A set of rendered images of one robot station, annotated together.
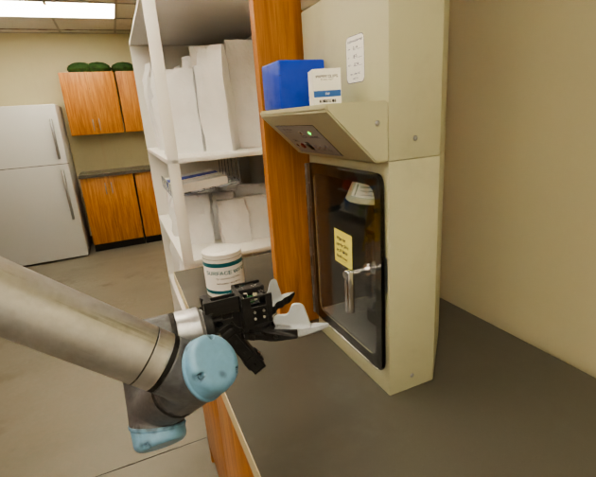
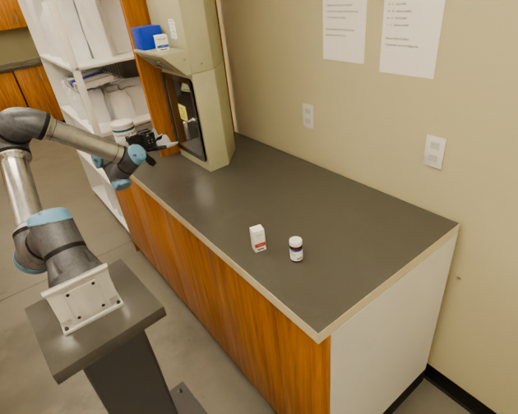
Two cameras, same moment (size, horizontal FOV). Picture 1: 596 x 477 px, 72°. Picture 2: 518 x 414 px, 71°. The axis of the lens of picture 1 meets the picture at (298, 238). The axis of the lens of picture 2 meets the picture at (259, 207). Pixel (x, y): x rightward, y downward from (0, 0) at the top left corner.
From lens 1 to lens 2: 0.99 m
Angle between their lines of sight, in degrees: 19
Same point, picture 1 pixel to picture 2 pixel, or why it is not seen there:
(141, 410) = (114, 174)
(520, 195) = (261, 80)
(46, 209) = not seen: outside the picture
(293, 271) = (164, 127)
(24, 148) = not seen: outside the picture
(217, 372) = (140, 154)
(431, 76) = (204, 37)
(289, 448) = (171, 191)
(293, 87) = (148, 39)
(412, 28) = (192, 20)
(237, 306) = (141, 138)
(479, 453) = (238, 181)
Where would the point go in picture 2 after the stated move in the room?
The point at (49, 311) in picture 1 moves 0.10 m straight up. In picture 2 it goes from (85, 137) to (76, 110)
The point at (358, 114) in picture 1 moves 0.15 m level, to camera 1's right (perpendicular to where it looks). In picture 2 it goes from (175, 57) to (211, 52)
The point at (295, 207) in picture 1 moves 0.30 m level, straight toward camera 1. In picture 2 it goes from (159, 94) to (161, 111)
